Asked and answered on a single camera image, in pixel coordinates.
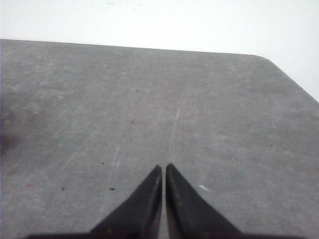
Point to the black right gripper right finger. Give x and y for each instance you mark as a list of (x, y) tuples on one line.
[(189, 216)]

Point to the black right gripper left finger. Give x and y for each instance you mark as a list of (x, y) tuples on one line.
[(139, 216)]

